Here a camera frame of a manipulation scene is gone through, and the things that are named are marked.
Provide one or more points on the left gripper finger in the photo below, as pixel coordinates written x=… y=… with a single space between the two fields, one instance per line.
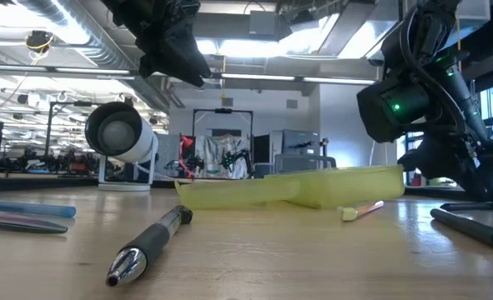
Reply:
x=158 y=64
x=192 y=62

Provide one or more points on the slim black pen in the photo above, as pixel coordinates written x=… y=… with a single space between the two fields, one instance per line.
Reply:
x=467 y=206

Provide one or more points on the thick black marker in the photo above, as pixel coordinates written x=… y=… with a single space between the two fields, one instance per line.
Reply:
x=471 y=229

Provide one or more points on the orange pencil yellow eraser cap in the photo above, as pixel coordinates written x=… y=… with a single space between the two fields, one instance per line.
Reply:
x=349 y=213

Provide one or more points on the yellow-green plastic supply box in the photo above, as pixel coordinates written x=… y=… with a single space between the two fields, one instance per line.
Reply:
x=313 y=189

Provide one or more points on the black grip chrome tip pen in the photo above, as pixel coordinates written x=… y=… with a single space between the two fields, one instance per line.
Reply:
x=150 y=243

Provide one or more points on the blue pen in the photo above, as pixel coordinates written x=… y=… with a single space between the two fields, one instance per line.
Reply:
x=25 y=208

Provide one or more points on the small black background robot arm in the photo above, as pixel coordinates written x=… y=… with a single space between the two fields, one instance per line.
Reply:
x=242 y=156

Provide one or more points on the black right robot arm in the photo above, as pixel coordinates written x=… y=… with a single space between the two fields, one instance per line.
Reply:
x=396 y=104

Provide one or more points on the grey ceiling box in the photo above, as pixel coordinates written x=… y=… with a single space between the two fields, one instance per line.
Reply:
x=263 y=23

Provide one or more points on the white cylindrical lamp on stand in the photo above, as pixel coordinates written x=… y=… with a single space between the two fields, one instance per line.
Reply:
x=114 y=135

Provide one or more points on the white draped cover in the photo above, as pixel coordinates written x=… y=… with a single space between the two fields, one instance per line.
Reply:
x=214 y=154

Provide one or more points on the grey cabinet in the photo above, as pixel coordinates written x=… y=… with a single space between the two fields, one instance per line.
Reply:
x=300 y=141

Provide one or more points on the grey wall vent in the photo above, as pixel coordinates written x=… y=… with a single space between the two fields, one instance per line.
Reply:
x=292 y=103
x=227 y=102

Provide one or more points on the black frame rig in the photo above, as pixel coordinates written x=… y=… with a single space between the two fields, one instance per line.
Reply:
x=223 y=111

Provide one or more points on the silver spiral air duct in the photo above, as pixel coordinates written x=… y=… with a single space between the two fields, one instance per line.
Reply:
x=83 y=37

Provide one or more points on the dome security camera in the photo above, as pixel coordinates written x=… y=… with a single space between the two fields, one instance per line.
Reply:
x=375 y=62

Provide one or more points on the silver rectangular air duct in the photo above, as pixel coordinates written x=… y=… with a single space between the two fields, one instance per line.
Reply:
x=354 y=37

